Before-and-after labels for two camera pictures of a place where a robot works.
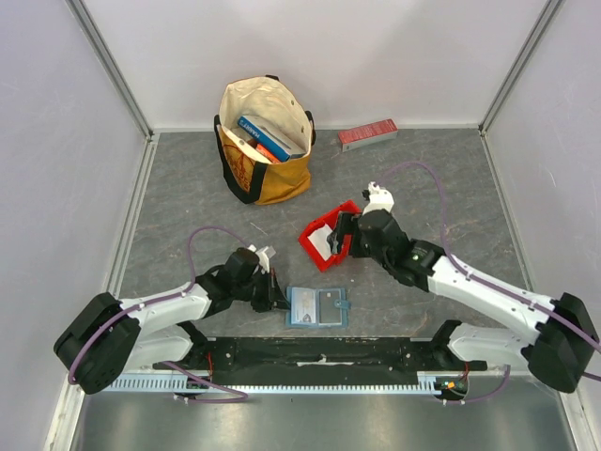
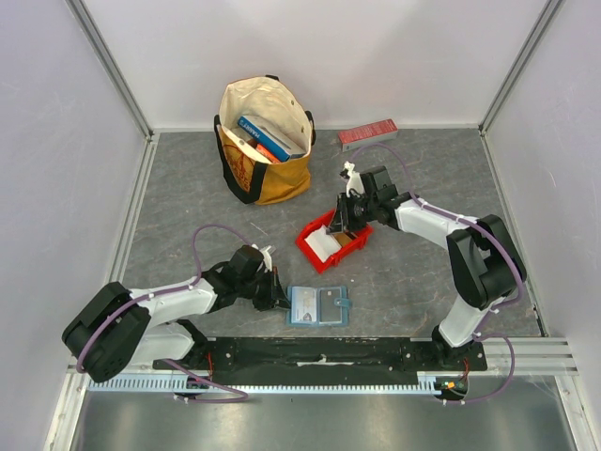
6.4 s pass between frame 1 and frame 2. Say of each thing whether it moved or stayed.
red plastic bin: stayed
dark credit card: stayed
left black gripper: stayed
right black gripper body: moved
